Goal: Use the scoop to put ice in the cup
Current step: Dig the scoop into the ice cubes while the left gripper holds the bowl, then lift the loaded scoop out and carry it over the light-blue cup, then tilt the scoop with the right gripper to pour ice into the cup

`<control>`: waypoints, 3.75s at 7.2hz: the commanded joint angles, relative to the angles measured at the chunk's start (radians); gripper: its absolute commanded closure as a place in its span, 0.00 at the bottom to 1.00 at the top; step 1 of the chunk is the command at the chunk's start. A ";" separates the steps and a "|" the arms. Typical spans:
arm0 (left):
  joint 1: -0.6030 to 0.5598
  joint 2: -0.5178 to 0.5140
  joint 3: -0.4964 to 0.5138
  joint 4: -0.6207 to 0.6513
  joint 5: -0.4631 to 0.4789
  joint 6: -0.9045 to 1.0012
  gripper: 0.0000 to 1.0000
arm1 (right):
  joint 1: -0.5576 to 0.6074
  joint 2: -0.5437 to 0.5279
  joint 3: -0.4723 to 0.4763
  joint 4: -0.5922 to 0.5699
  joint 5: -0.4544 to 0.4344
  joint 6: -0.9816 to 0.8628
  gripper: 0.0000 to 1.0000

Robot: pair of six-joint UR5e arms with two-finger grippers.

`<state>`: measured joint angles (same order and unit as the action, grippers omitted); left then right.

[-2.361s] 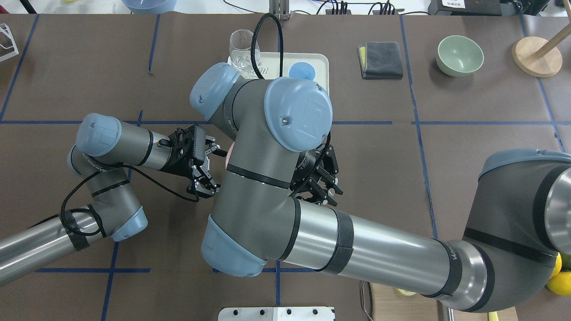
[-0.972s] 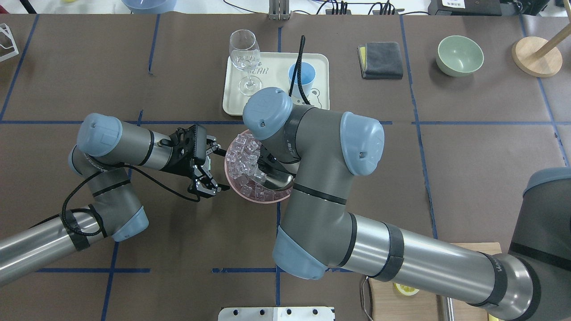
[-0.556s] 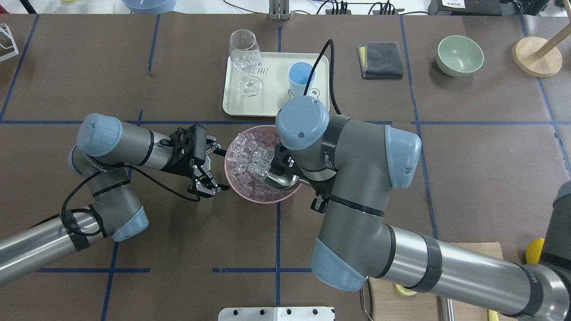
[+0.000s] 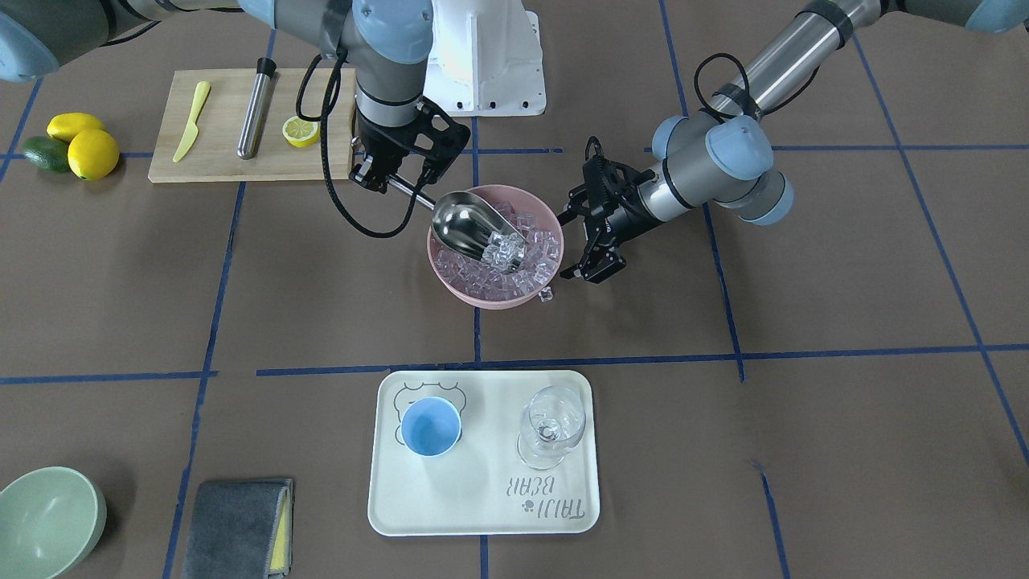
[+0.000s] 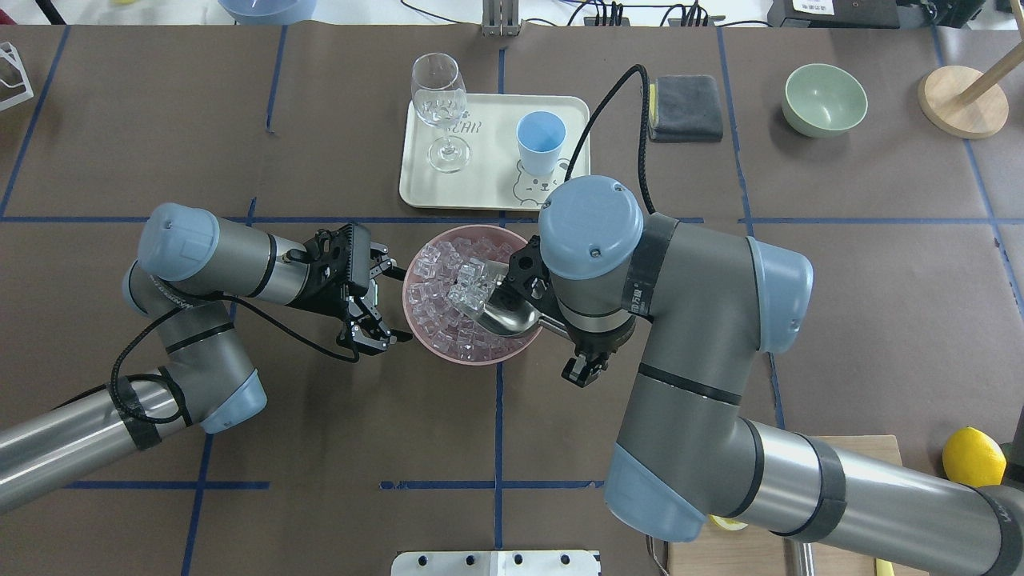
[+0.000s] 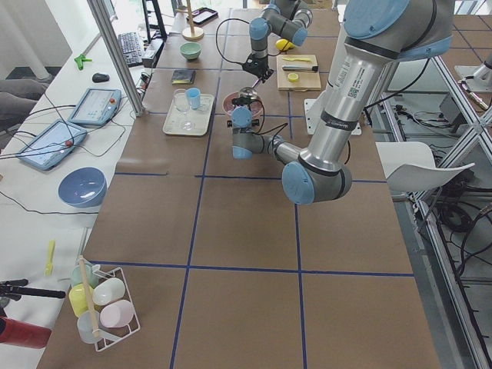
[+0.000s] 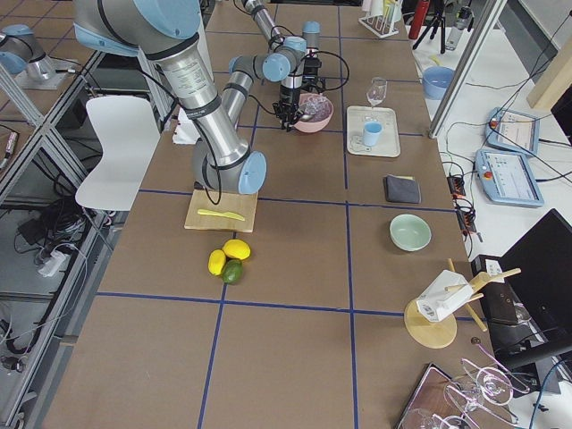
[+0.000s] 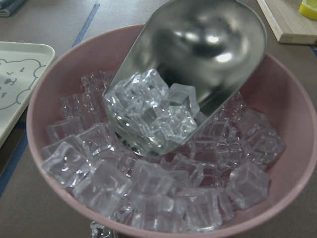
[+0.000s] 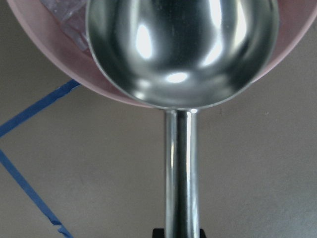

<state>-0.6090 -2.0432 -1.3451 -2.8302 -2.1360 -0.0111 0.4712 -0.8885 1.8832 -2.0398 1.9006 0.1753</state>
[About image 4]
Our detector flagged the blue plastic cup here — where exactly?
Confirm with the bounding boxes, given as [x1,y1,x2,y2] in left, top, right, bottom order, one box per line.
[400,396,462,458]

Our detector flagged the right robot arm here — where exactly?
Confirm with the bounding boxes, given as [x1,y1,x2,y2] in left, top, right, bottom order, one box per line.
[1,1,470,193]

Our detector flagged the yellow plastic knife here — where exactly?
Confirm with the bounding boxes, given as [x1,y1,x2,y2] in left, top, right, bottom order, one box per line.
[172,80,211,162]

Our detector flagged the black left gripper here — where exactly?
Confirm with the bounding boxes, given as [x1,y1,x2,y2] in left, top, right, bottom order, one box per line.
[556,155,657,285]

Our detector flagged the lemon half slice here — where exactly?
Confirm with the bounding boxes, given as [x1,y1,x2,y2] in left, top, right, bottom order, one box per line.
[281,115,321,148]

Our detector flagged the grey folded cloth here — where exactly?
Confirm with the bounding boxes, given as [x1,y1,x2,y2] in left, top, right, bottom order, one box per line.
[181,478,294,578]

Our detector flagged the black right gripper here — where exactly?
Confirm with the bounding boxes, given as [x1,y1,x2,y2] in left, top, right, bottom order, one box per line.
[350,98,471,193]

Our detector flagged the green lime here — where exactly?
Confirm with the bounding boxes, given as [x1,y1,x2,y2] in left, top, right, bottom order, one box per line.
[22,136,71,175]

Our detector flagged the wooden cutting board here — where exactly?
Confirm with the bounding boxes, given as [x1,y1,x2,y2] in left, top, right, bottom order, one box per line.
[148,68,360,184]

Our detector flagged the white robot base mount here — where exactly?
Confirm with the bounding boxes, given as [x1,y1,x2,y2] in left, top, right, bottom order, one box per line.
[424,1,547,117]

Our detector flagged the cream bear tray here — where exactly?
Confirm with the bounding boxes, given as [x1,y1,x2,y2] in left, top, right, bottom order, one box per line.
[367,370,601,536]

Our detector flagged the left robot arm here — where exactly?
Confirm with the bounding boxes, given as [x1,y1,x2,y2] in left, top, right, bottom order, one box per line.
[558,1,1028,285]

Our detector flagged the metal ice scoop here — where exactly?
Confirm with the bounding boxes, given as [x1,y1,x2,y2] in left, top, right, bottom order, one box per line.
[388,175,527,273]

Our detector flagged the clear wine glass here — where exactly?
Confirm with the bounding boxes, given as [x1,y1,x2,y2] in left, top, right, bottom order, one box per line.
[517,385,587,470]

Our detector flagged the yellow lemon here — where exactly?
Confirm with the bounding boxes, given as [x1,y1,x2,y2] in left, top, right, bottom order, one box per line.
[47,111,106,144]
[68,129,121,181]

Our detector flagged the steel cylinder muddler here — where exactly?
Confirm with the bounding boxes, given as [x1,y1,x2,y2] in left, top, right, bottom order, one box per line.
[236,56,278,160]

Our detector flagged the green bowl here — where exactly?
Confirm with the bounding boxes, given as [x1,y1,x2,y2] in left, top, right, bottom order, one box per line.
[1,466,108,578]

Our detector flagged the pink bowl of ice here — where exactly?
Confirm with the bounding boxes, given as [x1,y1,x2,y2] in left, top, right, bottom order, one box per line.
[427,186,564,310]

